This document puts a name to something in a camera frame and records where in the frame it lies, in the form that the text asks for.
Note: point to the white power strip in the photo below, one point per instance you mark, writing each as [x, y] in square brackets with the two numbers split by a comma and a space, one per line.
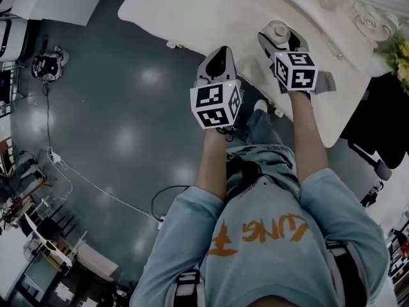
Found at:
[162, 222]
[55, 156]

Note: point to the white ornate table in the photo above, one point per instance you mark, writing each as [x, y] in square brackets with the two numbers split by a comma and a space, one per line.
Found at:
[207, 10]

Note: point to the white flat board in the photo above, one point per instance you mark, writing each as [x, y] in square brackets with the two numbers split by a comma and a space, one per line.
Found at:
[48, 240]

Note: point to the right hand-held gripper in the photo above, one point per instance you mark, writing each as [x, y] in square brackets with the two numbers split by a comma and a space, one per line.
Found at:
[297, 72]

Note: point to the small desk fan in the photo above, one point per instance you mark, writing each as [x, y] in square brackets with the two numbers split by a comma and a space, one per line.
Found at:
[32, 251]

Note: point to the large white and black machine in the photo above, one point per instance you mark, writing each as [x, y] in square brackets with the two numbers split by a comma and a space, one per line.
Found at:
[11, 35]

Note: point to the person's pale jeans leg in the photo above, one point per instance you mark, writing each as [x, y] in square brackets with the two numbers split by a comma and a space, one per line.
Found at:
[265, 139]

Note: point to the small white cup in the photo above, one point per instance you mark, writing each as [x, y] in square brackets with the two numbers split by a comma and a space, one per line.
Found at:
[278, 33]

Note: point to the grey flat pouch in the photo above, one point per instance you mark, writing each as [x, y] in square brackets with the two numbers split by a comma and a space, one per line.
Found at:
[326, 82]

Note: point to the person's left forearm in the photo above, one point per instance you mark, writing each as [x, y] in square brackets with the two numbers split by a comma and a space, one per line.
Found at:
[212, 165]

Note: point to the light blue sweatshirt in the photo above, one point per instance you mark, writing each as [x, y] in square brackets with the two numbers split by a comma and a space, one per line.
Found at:
[271, 261]

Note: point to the white cabinet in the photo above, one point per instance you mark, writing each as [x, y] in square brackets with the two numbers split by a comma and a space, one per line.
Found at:
[70, 0]

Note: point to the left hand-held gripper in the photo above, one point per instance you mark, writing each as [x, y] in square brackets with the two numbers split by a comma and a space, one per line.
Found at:
[217, 104]

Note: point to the black office chair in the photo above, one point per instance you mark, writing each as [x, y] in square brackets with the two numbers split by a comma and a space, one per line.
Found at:
[383, 123]

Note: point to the person's white shoe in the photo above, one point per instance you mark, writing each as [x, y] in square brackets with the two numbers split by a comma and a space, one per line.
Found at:
[260, 105]

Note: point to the person's right forearm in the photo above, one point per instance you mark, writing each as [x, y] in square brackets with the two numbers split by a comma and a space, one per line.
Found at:
[308, 139]

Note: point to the yellow flower bouquet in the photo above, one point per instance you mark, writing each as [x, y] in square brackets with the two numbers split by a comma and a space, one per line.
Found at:
[399, 59]

